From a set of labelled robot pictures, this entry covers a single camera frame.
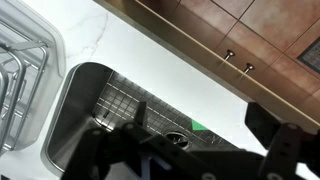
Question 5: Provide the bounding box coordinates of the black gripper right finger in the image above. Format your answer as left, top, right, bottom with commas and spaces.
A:
245, 102, 320, 180

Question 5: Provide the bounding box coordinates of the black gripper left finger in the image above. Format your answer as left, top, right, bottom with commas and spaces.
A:
61, 102, 214, 180

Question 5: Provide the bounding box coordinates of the green sponge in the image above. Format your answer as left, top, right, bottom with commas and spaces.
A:
192, 120, 206, 131

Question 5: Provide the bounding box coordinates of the stainless steel sink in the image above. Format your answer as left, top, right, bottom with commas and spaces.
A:
41, 62, 236, 177

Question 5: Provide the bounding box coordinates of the right metal cabinet knob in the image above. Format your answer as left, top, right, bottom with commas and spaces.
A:
243, 63, 255, 74

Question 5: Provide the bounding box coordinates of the metal cabinet knob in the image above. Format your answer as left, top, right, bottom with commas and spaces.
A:
243, 63, 255, 74
223, 49, 235, 61

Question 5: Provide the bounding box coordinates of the patterned floor rug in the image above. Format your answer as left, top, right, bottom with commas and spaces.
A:
298, 37, 320, 74

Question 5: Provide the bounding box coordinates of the wooden cabinet drawer front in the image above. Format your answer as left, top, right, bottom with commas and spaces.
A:
95, 0, 320, 129

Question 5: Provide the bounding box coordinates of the left metal cabinet knob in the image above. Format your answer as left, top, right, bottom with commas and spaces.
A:
223, 49, 235, 61

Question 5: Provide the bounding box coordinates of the metal dish drying rack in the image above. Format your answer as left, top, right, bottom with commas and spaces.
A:
0, 0, 66, 153

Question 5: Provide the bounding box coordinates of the wire sink grid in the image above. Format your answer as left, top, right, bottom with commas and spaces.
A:
93, 71, 238, 151

